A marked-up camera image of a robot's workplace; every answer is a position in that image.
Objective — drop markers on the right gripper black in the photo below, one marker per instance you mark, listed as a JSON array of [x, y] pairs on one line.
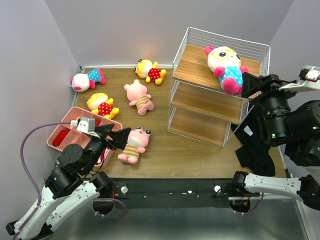
[[271, 82]]

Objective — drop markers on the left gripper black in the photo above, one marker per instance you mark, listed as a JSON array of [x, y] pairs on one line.
[[120, 137]]

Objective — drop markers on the pink frog plush striped shirt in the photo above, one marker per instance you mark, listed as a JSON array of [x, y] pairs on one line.
[[136, 144]]

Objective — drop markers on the white panda plush with glasses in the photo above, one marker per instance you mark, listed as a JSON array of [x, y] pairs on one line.
[[225, 64]]

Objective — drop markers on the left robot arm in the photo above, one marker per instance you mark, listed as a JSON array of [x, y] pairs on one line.
[[65, 191]]

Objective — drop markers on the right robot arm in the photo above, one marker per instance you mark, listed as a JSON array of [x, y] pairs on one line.
[[298, 130]]

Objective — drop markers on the yellow frog plush front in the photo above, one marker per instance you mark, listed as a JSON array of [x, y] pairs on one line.
[[100, 104]]

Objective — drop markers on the yellow frog plush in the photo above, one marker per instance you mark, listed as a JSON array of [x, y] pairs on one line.
[[100, 104], [148, 70]]

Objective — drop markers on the pink divided tray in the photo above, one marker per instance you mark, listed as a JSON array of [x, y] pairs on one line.
[[76, 137]]

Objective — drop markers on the pink plush face down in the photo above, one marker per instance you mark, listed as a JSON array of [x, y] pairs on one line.
[[138, 96]]

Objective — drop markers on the red block in tray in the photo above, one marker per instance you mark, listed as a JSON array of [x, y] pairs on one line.
[[60, 137]]

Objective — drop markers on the white panda plush blue dress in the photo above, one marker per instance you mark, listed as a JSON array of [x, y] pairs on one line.
[[81, 82]]

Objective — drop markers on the black cloth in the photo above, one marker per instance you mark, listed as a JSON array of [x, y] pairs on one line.
[[254, 153]]

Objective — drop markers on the yellow frog plush back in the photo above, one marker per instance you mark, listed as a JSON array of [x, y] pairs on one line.
[[148, 70]]

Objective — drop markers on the red block under camera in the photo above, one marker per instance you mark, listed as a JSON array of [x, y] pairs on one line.
[[97, 122]]

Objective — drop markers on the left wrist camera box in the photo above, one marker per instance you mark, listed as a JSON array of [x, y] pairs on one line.
[[85, 125]]

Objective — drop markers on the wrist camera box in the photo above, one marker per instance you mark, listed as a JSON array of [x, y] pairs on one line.
[[309, 80], [85, 125]]

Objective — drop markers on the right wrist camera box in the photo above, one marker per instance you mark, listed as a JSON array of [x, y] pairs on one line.
[[309, 80]]

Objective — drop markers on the white wire wooden shelf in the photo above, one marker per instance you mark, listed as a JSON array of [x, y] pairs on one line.
[[198, 107]]

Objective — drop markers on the black mounting rail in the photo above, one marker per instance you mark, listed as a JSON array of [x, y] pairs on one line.
[[168, 193]]

